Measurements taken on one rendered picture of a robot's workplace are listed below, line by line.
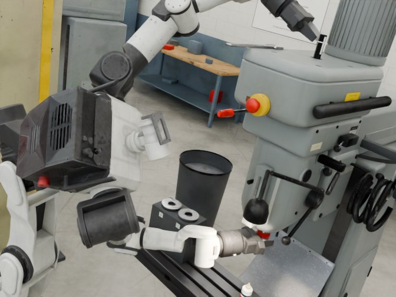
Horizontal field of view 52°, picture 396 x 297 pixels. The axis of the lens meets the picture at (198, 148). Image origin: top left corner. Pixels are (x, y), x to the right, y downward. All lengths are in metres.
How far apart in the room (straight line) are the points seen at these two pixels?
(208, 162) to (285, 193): 2.50
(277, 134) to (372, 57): 0.41
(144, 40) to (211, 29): 6.05
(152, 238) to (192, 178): 2.01
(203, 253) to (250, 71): 0.60
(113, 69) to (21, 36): 1.43
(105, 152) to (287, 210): 0.60
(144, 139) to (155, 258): 0.79
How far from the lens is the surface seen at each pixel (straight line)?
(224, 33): 7.08
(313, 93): 1.06
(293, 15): 1.25
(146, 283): 3.07
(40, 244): 1.53
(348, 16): 1.41
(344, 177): 1.52
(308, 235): 1.84
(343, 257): 1.81
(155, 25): 1.27
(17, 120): 1.40
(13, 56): 2.57
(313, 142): 1.18
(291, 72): 1.06
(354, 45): 1.40
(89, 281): 3.04
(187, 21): 1.29
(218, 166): 3.71
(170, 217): 1.74
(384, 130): 1.71
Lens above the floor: 2.03
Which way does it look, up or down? 22 degrees down
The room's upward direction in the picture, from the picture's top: 12 degrees clockwise
